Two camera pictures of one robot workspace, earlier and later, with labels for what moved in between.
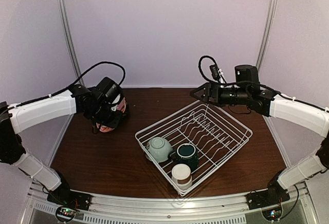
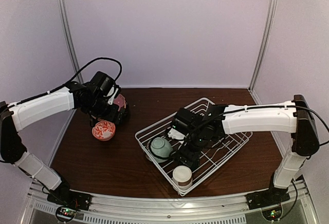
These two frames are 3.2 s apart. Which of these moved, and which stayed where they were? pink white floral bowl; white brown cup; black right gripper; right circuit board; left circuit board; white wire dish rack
Moved: pink white floral bowl; black right gripper
Stayed: left circuit board; right circuit board; white wire dish rack; white brown cup
